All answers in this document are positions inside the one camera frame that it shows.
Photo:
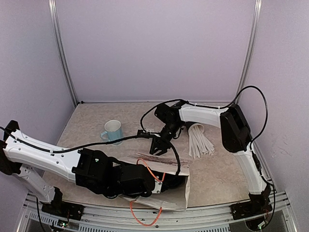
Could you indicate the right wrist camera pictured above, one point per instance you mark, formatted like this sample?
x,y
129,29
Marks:
x,y
146,134

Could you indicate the aluminium post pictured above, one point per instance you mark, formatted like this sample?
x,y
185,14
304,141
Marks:
x,y
251,43
61,51

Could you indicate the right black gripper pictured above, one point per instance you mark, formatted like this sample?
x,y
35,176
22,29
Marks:
x,y
162,145

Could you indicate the right aluminium post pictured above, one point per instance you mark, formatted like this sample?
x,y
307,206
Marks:
x,y
251,43

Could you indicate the light blue mug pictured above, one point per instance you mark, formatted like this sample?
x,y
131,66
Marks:
x,y
113,131

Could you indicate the black cup holding straws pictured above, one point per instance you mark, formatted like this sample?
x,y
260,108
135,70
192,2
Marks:
x,y
193,125

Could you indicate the aluminium front rail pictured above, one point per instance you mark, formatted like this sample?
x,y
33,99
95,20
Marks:
x,y
213,218

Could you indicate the white wrapped straws bundle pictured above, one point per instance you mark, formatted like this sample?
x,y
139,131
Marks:
x,y
199,144

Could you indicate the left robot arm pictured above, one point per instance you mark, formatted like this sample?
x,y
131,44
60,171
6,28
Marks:
x,y
87,168

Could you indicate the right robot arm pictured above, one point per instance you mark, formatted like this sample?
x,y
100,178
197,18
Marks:
x,y
235,134

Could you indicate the cream bear paper bag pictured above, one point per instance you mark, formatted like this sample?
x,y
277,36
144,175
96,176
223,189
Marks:
x,y
171,192

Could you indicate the left aluminium post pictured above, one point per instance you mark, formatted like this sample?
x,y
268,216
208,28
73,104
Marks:
x,y
61,51

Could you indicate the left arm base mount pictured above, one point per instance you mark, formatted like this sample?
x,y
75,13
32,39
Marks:
x,y
58,207

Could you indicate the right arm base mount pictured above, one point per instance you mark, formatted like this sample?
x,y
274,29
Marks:
x,y
258,204

